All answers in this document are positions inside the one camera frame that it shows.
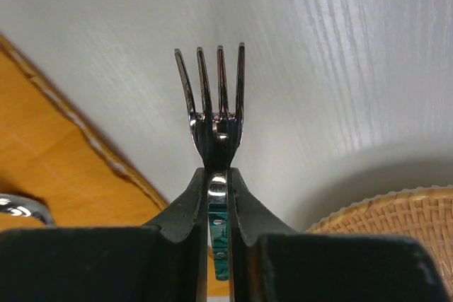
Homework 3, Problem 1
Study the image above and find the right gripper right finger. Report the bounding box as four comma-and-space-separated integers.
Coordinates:
227, 168, 297, 301

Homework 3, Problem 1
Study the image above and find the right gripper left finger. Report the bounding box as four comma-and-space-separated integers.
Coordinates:
145, 168, 208, 301

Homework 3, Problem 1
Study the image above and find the fork with teal handle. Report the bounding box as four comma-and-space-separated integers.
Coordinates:
174, 42, 246, 281

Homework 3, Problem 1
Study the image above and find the orange Mickey Mouse placemat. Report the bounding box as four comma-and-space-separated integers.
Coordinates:
1, 37, 167, 226

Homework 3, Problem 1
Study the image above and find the spoon with teal handle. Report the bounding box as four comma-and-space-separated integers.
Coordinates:
1, 193, 55, 226

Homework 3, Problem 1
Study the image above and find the round woven coaster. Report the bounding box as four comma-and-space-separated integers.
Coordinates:
307, 185, 452, 297

